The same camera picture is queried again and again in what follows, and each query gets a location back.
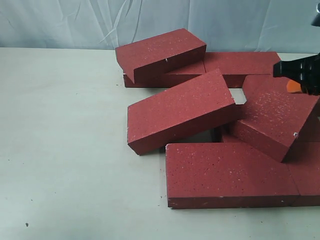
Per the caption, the white backdrop cloth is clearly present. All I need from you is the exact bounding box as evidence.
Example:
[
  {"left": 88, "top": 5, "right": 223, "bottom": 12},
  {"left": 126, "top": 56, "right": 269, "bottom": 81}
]
[{"left": 0, "top": 0, "right": 320, "bottom": 53}]

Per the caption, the red brick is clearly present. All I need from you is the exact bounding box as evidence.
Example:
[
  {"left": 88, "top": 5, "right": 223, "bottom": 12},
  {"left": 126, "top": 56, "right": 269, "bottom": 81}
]
[
  {"left": 165, "top": 142, "right": 300, "bottom": 209},
  {"left": 286, "top": 142, "right": 320, "bottom": 207},
  {"left": 127, "top": 69, "right": 241, "bottom": 155},
  {"left": 115, "top": 28, "right": 207, "bottom": 84},
  {"left": 229, "top": 76, "right": 319, "bottom": 162}
]

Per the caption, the rear right base brick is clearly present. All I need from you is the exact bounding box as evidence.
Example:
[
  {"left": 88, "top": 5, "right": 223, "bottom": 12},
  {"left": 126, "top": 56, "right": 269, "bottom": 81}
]
[{"left": 203, "top": 51, "right": 281, "bottom": 88}]

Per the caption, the base brick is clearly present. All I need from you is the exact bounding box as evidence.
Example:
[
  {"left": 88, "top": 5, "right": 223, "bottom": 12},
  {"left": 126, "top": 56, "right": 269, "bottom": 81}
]
[
  {"left": 123, "top": 60, "right": 206, "bottom": 88},
  {"left": 220, "top": 124, "right": 242, "bottom": 143},
  {"left": 203, "top": 51, "right": 281, "bottom": 88},
  {"left": 242, "top": 74, "right": 272, "bottom": 101}
]

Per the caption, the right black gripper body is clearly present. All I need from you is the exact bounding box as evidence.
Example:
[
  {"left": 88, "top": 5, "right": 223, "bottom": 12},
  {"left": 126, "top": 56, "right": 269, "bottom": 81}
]
[{"left": 301, "top": 53, "right": 320, "bottom": 95}]

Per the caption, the right middle base brick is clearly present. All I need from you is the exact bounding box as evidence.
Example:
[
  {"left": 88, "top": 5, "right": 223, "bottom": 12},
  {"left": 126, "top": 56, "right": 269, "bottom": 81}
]
[{"left": 242, "top": 74, "right": 272, "bottom": 101}]

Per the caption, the centre lower base brick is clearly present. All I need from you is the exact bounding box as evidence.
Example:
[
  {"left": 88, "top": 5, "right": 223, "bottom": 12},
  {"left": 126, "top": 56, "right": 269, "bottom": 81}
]
[{"left": 220, "top": 124, "right": 242, "bottom": 143}]

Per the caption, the rear left base brick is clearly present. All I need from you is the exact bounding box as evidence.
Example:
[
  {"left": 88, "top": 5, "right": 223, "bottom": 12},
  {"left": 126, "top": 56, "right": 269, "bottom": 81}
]
[{"left": 123, "top": 60, "right": 206, "bottom": 88}]

